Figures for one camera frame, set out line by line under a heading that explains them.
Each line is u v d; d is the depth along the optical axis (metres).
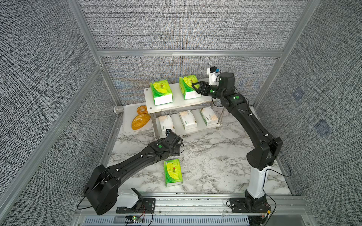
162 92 0.71
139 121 1.04
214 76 0.69
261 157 0.49
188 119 0.98
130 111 1.19
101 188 0.41
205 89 0.68
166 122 0.95
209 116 0.99
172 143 0.63
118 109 1.16
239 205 0.73
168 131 0.76
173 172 0.79
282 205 0.75
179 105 0.75
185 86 0.74
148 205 0.73
